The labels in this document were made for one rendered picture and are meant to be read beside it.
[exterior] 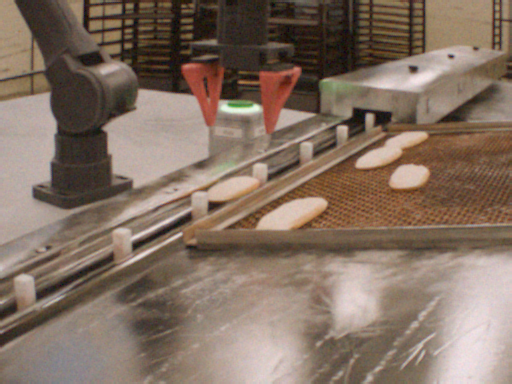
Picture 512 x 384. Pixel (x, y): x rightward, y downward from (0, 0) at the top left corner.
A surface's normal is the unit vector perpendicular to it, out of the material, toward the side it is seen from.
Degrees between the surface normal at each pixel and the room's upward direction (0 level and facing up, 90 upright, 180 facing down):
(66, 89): 90
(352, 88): 90
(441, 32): 90
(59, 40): 79
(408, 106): 90
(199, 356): 10
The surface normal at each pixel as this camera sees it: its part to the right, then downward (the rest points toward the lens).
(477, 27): -0.45, 0.24
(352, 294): -0.14, -0.97
